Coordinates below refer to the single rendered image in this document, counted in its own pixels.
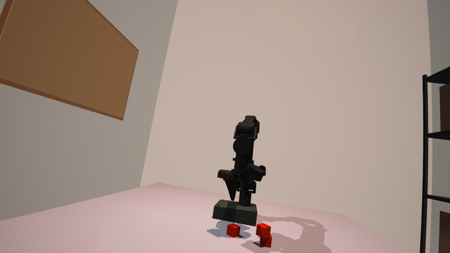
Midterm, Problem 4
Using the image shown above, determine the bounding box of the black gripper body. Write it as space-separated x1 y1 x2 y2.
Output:
217 155 254 181

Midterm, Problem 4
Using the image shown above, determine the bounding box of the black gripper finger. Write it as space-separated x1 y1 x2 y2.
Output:
240 179 256 200
223 179 241 201

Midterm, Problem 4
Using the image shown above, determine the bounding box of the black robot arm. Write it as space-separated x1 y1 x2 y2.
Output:
233 115 266 207

